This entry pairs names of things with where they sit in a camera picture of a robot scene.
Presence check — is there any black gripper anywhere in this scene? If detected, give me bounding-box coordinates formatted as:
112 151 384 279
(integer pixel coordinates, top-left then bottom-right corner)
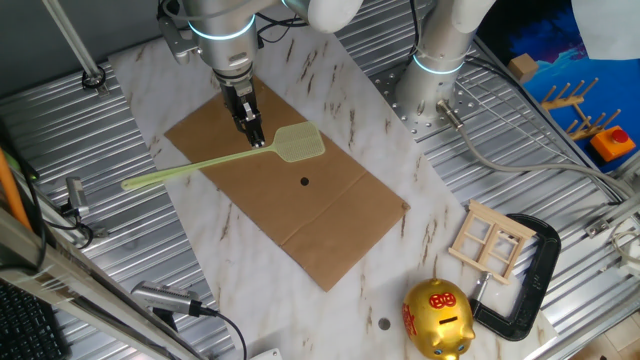
214 67 267 150

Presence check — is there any light green plastic flyswatter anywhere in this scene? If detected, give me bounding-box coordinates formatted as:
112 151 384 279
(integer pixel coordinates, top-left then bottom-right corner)
120 121 326 192

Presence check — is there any brown cardboard sheet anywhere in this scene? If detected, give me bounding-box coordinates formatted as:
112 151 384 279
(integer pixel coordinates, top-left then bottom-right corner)
163 74 411 293

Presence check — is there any white marble board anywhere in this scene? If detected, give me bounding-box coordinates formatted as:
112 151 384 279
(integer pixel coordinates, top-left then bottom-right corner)
107 0 559 360

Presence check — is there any thin metal stand rod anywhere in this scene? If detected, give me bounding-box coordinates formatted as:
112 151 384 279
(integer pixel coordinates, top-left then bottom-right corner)
41 0 110 96

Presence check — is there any orange pole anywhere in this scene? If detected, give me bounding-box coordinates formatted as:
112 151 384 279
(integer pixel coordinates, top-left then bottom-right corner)
0 147 34 232

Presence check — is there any golden piggy bank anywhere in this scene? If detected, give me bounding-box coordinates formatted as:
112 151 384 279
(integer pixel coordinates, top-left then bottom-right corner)
402 278 477 360

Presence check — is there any wooden cube block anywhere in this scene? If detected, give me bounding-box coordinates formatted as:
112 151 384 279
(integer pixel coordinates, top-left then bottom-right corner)
507 53 540 85

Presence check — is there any black keyboard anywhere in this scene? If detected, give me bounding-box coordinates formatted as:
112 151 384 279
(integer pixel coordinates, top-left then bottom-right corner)
0 279 71 360

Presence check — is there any wooden peg rack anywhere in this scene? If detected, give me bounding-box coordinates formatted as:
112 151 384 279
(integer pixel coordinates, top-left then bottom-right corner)
565 103 622 142
540 77 600 112

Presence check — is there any black C-clamp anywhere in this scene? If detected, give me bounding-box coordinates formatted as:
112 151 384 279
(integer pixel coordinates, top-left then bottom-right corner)
468 213 562 343

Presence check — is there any orange emergency stop box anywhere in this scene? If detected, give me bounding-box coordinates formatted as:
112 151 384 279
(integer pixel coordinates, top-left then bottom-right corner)
589 124 637 163

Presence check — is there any blue printed mat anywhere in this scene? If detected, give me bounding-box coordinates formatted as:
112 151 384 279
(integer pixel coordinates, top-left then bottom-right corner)
477 0 640 174

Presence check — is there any white paper sheet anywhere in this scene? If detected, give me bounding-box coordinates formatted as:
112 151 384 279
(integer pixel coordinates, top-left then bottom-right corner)
571 0 640 61

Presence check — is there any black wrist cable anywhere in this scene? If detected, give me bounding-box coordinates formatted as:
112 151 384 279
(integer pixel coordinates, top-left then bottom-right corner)
254 12 309 46

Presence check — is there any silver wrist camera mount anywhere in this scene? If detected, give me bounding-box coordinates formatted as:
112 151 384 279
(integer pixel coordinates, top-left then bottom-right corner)
157 14 201 65

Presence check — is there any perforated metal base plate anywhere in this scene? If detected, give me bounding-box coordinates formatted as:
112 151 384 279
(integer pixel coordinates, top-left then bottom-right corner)
367 59 481 144

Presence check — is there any small gray camera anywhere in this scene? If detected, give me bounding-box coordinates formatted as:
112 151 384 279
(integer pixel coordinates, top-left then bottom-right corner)
64 177 90 219

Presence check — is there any silver ribbed camera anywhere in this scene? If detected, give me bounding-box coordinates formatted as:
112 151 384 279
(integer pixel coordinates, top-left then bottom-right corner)
130 280 204 317

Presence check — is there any black base cable bundle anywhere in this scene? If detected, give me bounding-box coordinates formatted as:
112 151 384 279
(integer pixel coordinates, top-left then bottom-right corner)
407 0 422 57

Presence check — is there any black camera cable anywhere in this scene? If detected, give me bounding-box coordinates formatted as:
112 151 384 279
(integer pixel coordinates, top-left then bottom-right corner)
199 307 249 360

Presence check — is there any aluminium frame bar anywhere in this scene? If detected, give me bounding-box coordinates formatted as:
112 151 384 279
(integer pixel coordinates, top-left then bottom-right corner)
0 207 201 360

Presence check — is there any thick gray cable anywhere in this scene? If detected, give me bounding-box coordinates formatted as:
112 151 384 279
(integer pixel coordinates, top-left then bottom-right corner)
435 98 634 199

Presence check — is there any small wooden window frame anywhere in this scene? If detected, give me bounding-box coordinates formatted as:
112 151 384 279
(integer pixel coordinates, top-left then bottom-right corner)
448 199 537 286

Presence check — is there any aluminium profile bracket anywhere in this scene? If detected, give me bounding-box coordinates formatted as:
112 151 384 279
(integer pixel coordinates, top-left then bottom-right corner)
584 192 640 239

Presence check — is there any white coiled cable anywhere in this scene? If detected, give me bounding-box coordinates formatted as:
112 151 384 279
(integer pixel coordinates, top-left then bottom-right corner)
610 219 640 266

